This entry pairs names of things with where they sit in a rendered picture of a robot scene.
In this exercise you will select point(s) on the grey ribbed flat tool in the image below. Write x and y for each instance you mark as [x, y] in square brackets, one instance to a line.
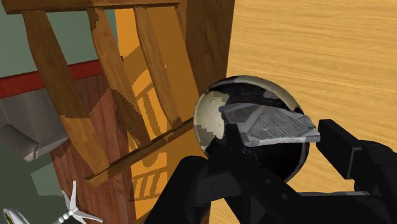
[273, 127]

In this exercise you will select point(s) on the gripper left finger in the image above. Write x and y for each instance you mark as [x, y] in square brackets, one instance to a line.
[198, 186]

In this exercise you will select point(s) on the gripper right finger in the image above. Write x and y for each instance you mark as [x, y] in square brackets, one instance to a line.
[372, 164]

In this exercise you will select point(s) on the grey sofa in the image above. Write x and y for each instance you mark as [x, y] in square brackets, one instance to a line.
[24, 118]

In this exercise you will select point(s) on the wooden table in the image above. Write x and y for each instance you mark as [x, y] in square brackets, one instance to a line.
[316, 46]

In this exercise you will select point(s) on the black and cream round bowl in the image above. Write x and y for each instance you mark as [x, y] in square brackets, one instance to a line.
[211, 114]

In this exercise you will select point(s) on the wooden slat-back chair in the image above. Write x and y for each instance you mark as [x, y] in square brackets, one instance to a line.
[49, 65]

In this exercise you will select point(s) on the silver star-shaped chair base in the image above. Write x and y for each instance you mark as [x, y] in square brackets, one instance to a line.
[73, 207]

